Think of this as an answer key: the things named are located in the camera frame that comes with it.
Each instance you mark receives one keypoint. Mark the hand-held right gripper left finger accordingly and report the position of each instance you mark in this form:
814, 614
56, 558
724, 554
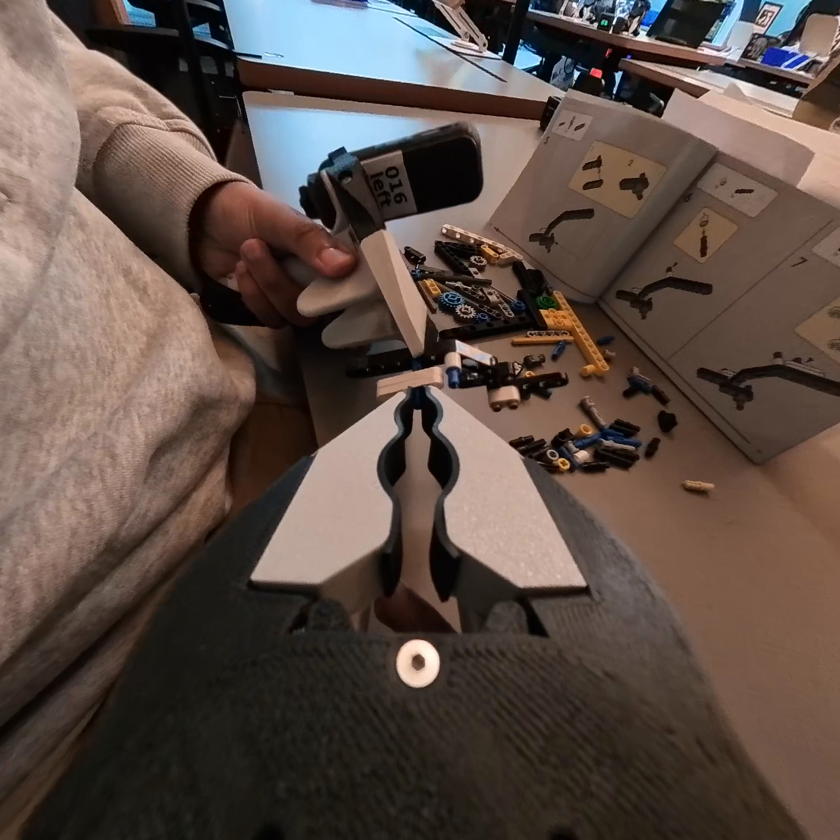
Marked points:
321, 518

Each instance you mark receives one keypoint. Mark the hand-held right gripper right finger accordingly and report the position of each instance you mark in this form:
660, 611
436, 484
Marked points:
512, 525

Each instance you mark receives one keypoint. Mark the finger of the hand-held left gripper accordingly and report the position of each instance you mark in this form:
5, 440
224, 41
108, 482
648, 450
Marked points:
397, 289
358, 328

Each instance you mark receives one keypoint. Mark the black and white lego assembly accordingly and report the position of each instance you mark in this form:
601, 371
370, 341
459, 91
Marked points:
499, 384

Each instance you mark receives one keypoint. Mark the person's left forearm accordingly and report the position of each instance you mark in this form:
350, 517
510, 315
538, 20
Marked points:
164, 157

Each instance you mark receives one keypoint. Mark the pile of lego beams and gears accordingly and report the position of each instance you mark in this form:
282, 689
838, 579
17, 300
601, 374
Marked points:
472, 289

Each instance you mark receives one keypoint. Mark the pile of small lego pins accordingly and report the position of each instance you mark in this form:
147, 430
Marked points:
590, 446

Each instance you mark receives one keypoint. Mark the black lego connector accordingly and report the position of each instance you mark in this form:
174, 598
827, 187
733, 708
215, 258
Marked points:
667, 421

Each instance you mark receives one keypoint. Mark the long yellow lego beam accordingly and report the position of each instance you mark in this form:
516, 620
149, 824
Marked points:
581, 334

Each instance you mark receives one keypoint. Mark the tan lego pin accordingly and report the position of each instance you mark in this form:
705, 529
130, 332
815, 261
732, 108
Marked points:
697, 486

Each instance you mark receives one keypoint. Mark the grey and blue lego connector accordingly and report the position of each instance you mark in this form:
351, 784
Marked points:
646, 386

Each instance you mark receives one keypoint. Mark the lego instruction booklet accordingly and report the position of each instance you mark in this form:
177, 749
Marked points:
656, 262

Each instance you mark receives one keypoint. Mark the person's left hand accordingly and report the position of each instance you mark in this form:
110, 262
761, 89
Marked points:
262, 249

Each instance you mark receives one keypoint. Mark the red capped bottle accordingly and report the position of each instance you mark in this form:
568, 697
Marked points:
592, 82

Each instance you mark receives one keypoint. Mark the person's grey sweatshirt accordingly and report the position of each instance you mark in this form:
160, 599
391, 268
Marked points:
85, 426

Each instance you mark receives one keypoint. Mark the black laptop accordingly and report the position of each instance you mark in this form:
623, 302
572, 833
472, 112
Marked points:
686, 19

